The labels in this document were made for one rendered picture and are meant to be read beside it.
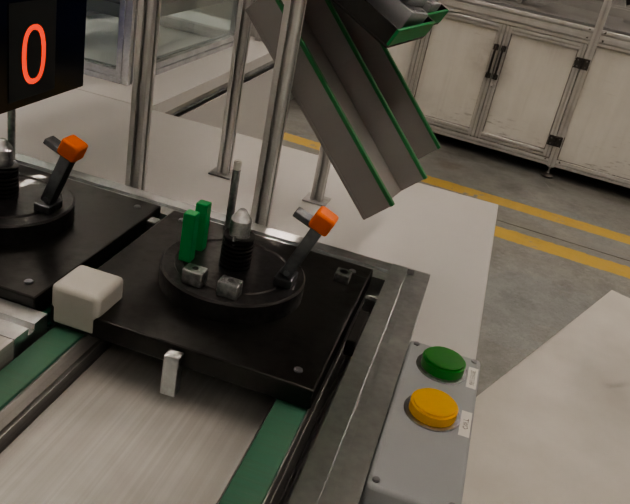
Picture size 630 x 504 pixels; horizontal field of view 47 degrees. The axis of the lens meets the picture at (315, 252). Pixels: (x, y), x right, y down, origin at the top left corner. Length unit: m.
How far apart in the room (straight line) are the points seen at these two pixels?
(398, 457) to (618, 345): 0.55
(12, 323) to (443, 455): 0.37
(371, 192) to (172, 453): 0.40
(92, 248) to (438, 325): 0.45
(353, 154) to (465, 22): 3.82
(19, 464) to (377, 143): 0.60
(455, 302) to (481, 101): 3.70
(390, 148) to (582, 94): 3.71
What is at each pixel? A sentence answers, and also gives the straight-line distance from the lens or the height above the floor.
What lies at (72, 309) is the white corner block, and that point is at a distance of 0.66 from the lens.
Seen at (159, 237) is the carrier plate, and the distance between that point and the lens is 0.79.
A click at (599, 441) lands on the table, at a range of 0.87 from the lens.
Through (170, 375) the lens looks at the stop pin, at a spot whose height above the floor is 0.95.
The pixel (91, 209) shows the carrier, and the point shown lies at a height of 0.97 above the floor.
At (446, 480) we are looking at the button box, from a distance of 0.57.
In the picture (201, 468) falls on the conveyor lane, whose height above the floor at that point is 0.92.
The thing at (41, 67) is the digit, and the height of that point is 1.19.
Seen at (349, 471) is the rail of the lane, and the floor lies 0.96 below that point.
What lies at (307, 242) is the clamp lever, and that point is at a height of 1.04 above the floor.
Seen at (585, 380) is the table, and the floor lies 0.86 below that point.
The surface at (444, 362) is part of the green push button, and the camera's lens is 0.67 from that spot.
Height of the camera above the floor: 1.33
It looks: 26 degrees down
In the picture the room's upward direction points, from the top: 12 degrees clockwise
